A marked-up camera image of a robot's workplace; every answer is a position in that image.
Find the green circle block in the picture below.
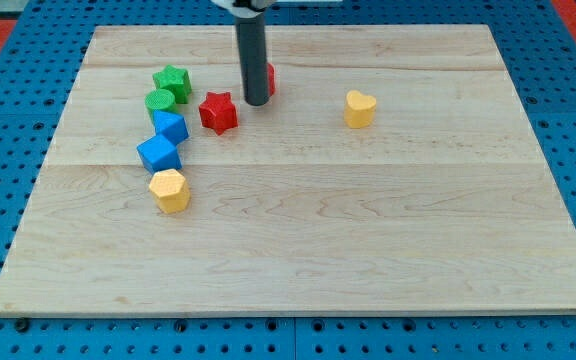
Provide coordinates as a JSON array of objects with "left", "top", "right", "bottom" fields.
[{"left": 144, "top": 89, "right": 177, "bottom": 121}]

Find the blue cube block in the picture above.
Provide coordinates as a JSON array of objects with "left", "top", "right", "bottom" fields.
[{"left": 136, "top": 135, "right": 182, "bottom": 174}]

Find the yellow heart block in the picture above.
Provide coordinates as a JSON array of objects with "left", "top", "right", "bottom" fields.
[{"left": 344, "top": 90, "right": 377, "bottom": 129}]

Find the light wooden board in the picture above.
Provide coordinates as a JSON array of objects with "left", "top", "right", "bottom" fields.
[{"left": 0, "top": 25, "right": 576, "bottom": 318}]

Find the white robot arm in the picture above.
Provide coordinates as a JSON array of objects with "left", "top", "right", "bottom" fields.
[{"left": 212, "top": 0, "right": 278, "bottom": 107}]

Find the red circle block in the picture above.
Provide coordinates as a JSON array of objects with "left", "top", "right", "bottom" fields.
[{"left": 267, "top": 63, "right": 276, "bottom": 97}]

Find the green star block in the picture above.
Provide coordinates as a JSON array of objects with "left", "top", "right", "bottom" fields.
[{"left": 152, "top": 65, "right": 192, "bottom": 104}]

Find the red star block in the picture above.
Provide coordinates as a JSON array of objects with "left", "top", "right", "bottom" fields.
[{"left": 198, "top": 92, "right": 238, "bottom": 136}]

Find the yellow hexagon block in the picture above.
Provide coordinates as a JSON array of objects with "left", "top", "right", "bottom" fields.
[{"left": 149, "top": 169, "right": 190, "bottom": 214}]

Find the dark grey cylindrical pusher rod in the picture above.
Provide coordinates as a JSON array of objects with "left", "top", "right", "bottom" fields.
[{"left": 235, "top": 15, "right": 270, "bottom": 106}]

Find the blue triangle block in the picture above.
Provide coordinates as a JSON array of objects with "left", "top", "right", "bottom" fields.
[{"left": 153, "top": 110, "right": 189, "bottom": 145}]

